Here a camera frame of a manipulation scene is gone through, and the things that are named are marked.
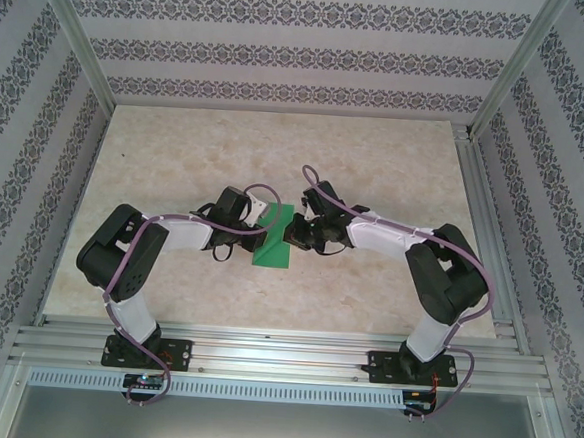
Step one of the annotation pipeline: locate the green paper sheet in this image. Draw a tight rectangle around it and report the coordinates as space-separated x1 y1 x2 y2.
249 200 297 271

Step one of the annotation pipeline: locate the grey metal sheet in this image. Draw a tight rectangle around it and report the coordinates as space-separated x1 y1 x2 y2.
0 381 568 438

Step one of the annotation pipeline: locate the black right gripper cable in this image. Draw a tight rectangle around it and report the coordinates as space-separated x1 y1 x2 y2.
314 238 350 258

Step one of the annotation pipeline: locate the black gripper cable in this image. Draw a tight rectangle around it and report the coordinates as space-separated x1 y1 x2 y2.
314 238 350 258
211 241 239 265

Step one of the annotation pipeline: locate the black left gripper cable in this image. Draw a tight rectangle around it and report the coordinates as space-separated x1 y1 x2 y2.
211 241 239 265

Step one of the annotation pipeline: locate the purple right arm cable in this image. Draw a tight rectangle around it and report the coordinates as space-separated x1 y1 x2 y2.
283 164 505 428

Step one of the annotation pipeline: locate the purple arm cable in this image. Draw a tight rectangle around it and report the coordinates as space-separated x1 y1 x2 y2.
283 164 505 428
96 171 284 417

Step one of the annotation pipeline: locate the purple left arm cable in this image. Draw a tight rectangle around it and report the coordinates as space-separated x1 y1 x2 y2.
96 171 284 417

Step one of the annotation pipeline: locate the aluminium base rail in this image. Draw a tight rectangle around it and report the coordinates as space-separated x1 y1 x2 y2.
10 309 550 399

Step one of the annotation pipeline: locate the aluminium side rail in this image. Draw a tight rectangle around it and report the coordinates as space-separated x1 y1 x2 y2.
440 124 565 358
37 101 116 328

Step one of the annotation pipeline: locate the grey slotted cable duct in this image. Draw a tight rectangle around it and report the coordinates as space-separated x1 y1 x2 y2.
27 364 406 412

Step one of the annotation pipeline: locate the aluminium frame post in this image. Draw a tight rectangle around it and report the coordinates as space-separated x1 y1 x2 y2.
26 0 124 112
469 0 573 145

